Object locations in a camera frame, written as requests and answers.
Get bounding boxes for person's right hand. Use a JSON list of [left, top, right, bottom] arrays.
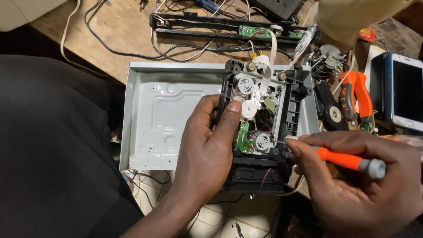
[[285, 130, 423, 229]]

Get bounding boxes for person's left hand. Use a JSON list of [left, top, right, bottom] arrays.
[[172, 94, 243, 212]]

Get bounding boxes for orange grey handled screwdriver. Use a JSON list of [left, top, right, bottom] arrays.
[[276, 139, 386, 180]]

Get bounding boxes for black disc drive mechanism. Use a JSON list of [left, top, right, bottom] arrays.
[[216, 59, 313, 194]]

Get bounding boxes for grey metal chassis tray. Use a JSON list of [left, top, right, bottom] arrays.
[[120, 62, 320, 171]]

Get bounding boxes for black part with white wheel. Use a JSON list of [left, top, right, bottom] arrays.
[[314, 81, 350, 131]]

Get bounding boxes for dark blue phone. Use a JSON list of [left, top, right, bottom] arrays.
[[369, 52, 397, 123]]

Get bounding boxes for white smartphone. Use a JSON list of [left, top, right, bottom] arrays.
[[391, 53, 423, 133]]

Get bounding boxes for white paper sheet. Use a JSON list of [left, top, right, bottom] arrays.
[[364, 44, 384, 84]]

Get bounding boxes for metal motor assembly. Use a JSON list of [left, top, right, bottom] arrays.
[[308, 44, 348, 80]]

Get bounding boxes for person's black clothing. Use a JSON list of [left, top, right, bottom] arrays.
[[0, 54, 145, 238]]

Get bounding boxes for clear tester screwdriver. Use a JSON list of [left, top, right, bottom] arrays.
[[293, 23, 319, 57]]

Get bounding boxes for small red packet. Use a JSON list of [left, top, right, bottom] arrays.
[[358, 28, 376, 42]]

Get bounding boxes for black device housing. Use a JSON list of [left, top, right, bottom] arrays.
[[254, 0, 303, 21]]

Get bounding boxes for beige cloth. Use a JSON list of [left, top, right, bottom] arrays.
[[312, 0, 414, 47]]

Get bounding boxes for cream plastic casing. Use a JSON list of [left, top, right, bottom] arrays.
[[0, 0, 69, 32]]

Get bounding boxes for bundle of loose thin wires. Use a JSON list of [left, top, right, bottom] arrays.
[[124, 169, 172, 210]]

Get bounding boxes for orange handled pliers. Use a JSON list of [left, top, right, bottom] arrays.
[[338, 70, 374, 123]]

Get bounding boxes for white flat ribbon cable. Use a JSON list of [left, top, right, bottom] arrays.
[[250, 29, 279, 94]]

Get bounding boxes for black front panel frame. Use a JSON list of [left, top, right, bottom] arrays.
[[149, 12, 320, 45]]

